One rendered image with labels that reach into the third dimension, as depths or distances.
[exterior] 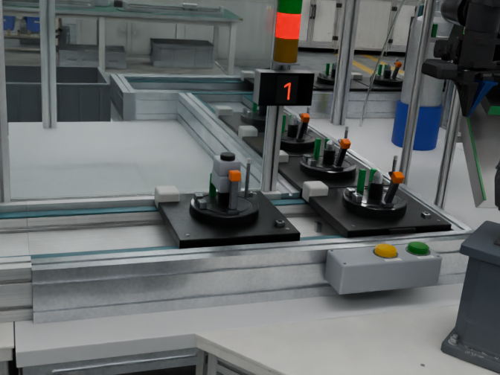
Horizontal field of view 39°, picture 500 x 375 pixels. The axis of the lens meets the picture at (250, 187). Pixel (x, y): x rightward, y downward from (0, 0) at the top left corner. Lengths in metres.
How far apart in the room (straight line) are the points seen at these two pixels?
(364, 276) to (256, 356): 0.27
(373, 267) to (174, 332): 0.38
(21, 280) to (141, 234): 0.31
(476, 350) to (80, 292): 0.67
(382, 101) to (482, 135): 1.22
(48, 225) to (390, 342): 0.71
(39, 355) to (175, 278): 0.26
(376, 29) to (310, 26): 1.03
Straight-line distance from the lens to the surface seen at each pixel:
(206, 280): 1.27
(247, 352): 1.18
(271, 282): 1.32
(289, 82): 1.49
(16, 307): 1.26
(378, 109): 2.87
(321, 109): 2.76
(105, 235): 1.44
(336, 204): 1.53
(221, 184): 1.37
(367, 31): 10.79
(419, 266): 1.36
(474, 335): 1.24
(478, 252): 1.18
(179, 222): 1.37
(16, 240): 1.43
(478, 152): 1.66
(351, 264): 1.28
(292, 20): 1.47
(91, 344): 1.19
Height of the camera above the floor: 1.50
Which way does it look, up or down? 19 degrees down
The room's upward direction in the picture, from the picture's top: 5 degrees clockwise
